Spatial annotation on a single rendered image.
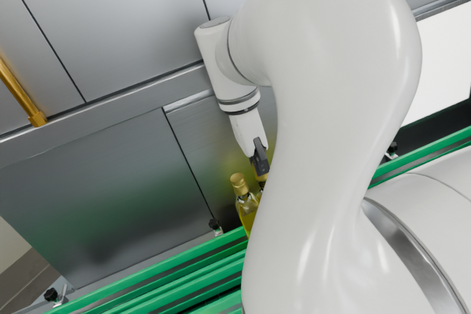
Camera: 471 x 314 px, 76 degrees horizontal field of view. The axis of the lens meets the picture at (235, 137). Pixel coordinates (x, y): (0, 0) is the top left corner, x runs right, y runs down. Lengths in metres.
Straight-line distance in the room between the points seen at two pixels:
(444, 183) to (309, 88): 0.09
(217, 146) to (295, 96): 0.62
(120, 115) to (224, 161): 0.29
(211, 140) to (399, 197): 0.62
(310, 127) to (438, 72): 0.93
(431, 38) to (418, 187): 0.83
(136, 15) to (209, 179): 0.44
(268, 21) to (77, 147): 0.66
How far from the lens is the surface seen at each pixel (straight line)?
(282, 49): 0.18
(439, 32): 1.02
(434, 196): 0.18
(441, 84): 1.10
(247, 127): 0.57
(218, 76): 0.54
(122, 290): 0.95
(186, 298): 0.85
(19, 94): 0.74
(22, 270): 3.08
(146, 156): 0.80
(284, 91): 0.18
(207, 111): 0.73
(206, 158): 0.79
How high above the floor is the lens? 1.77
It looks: 32 degrees down
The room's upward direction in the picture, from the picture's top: 19 degrees counter-clockwise
